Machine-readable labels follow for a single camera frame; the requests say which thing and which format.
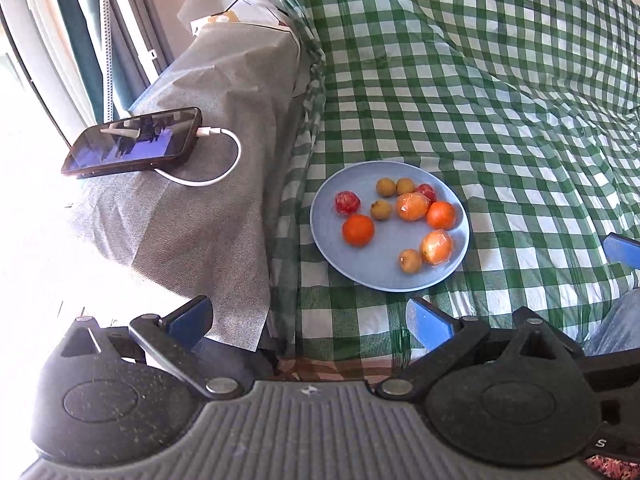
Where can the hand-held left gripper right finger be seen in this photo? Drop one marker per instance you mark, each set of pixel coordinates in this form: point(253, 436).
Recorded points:
point(429, 322)

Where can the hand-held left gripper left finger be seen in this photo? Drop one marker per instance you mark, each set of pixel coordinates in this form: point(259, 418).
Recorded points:
point(190, 319)

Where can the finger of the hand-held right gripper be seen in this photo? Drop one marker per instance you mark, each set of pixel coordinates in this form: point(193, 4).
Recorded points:
point(622, 249)

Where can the small brown fruit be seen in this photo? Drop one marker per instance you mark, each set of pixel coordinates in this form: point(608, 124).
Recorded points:
point(385, 187)
point(381, 209)
point(410, 260)
point(405, 186)

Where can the light blue plate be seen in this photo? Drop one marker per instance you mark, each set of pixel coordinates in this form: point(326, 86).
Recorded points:
point(380, 271)

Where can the plastic-wrapped orange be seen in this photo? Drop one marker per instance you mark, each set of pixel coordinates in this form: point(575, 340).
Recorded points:
point(436, 247)
point(412, 207)

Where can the bare mandarin orange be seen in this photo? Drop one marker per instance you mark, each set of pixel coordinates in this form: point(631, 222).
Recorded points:
point(441, 215)
point(358, 230)

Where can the small red fruit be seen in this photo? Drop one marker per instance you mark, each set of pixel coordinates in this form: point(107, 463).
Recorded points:
point(428, 191)
point(347, 203)

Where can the red patterned cloth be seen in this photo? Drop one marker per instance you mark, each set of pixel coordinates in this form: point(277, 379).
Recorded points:
point(617, 468)

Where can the person's jeans leg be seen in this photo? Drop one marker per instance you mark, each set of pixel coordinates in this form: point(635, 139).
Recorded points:
point(617, 322)

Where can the brown plaid cloth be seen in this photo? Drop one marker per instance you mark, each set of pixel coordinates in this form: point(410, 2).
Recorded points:
point(340, 370)

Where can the grey fabric cover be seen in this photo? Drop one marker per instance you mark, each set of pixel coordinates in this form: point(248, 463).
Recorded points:
point(210, 210)

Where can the black smartphone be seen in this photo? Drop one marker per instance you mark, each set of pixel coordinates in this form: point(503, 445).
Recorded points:
point(130, 145)

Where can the green checked cloth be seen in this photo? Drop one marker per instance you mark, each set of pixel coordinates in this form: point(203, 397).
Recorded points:
point(500, 85)

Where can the teal curtain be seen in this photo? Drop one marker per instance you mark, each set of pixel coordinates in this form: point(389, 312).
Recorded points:
point(67, 10)

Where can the grey window frame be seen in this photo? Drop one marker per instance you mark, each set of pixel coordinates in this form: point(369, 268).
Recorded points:
point(140, 10)

